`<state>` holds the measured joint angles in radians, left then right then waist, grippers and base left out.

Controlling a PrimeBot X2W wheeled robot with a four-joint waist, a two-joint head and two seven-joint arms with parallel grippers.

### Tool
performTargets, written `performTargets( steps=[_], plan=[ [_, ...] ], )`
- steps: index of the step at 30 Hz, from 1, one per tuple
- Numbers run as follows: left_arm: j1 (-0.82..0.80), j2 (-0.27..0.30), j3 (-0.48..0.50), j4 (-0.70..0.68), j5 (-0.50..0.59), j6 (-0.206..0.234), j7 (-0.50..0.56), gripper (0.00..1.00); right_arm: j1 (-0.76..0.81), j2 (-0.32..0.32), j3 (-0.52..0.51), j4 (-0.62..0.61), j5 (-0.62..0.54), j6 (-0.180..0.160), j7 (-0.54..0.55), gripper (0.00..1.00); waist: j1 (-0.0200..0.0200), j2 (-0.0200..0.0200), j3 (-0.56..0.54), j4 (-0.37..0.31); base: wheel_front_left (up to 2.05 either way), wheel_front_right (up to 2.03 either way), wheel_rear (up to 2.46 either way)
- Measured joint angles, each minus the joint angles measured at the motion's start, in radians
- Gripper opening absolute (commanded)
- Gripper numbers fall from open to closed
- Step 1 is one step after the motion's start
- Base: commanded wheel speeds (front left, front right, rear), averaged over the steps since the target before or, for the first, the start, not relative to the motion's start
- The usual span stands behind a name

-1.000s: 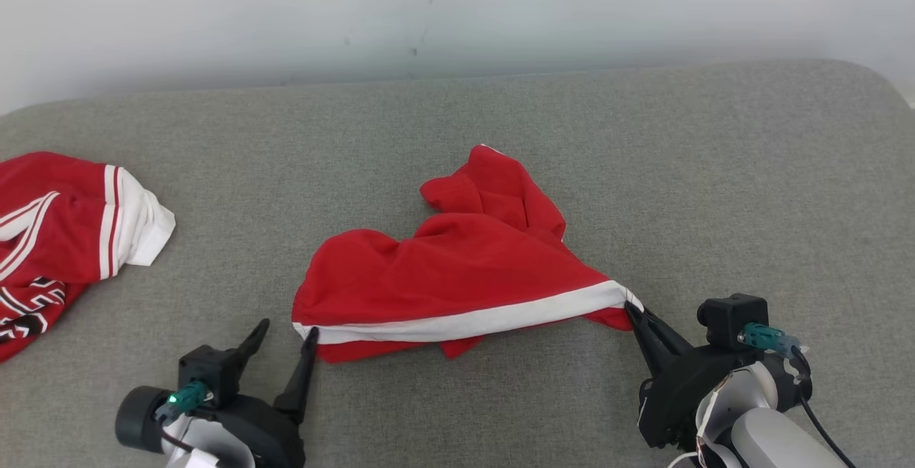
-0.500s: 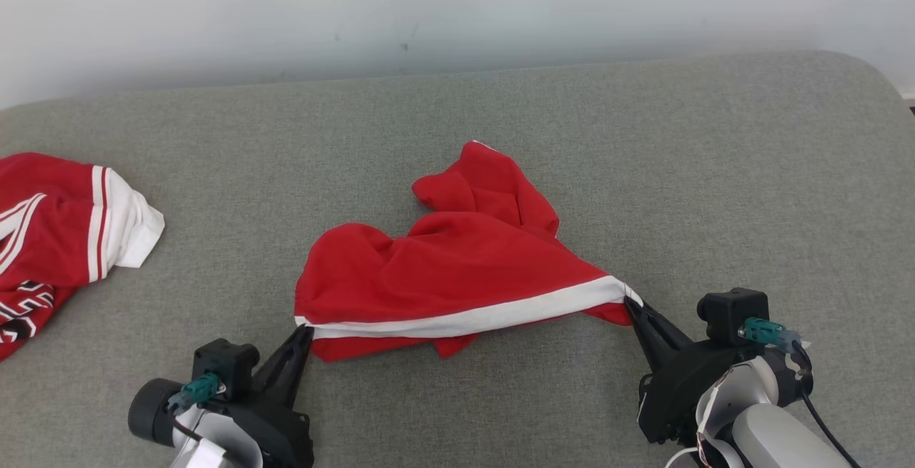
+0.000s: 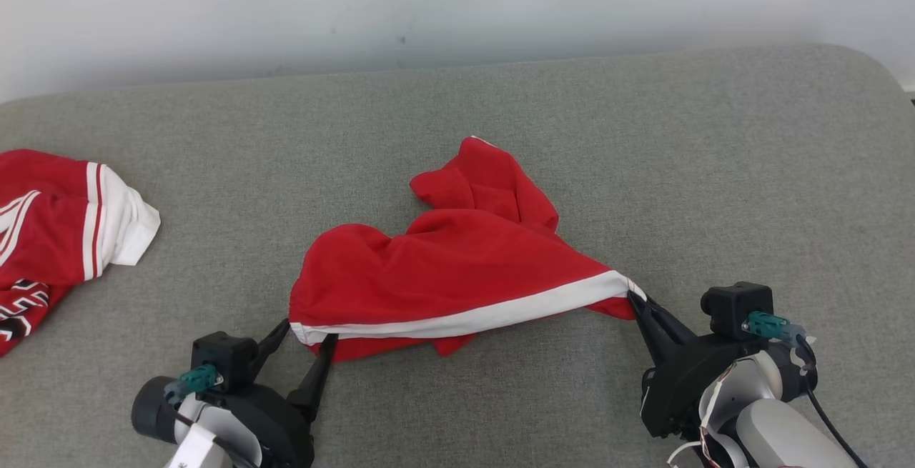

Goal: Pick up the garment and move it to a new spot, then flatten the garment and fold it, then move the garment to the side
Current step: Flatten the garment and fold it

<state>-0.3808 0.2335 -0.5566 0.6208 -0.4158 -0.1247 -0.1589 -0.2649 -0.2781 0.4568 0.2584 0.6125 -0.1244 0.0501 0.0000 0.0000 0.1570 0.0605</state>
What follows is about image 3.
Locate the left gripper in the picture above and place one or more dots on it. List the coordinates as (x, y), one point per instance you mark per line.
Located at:
(275, 432)

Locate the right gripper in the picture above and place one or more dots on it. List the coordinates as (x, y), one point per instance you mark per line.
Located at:
(679, 396)

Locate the red shorts white stripe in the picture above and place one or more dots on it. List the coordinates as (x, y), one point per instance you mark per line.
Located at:
(443, 275)

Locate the red white sleeved shirt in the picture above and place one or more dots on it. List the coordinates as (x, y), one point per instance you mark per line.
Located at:
(50, 232)

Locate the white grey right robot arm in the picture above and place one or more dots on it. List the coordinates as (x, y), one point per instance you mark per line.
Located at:
(779, 432)

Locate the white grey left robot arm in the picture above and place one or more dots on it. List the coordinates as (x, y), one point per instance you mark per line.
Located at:
(196, 446)

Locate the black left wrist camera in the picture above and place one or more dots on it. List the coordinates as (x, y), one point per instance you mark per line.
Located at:
(225, 357)

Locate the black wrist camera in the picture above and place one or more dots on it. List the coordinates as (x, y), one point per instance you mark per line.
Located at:
(225, 357)
(733, 307)

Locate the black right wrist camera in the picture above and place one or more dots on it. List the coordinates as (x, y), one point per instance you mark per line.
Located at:
(733, 307)

